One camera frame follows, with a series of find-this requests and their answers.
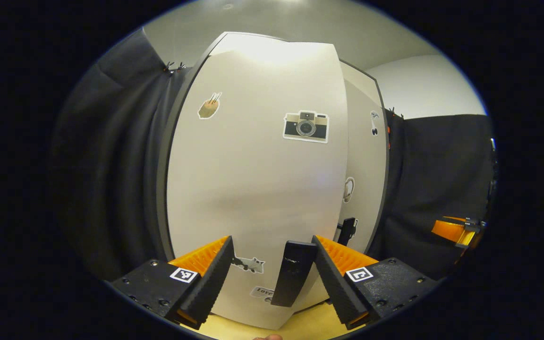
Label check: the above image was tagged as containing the black backdrop cloth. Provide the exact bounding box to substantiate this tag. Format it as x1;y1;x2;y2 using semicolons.
50;28;192;284
369;113;497;281

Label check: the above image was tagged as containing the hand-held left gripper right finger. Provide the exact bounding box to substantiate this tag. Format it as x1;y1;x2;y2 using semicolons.
312;235;438;330

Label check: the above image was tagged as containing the white cabinet door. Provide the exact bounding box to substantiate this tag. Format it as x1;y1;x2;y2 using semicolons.
166;33;350;330
333;61;391;255

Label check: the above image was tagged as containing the white shoe cabinet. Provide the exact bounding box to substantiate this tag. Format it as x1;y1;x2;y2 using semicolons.
156;31;391;331

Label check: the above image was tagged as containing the black door handle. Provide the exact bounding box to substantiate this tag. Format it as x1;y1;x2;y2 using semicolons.
338;217;358;246
271;240;319;307

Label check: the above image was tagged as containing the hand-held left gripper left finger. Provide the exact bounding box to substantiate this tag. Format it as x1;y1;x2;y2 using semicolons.
111;235;235;330

